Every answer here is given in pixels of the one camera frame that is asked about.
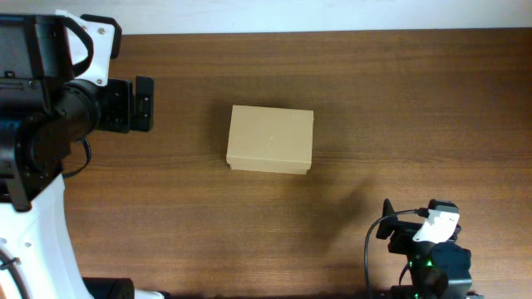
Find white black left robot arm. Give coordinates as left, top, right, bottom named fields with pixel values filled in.
left=1, top=10, right=160, bottom=298

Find brown cardboard box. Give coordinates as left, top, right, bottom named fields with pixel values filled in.
left=226, top=105, right=314, bottom=175

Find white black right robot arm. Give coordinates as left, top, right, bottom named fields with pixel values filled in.
left=374, top=199, right=480, bottom=299

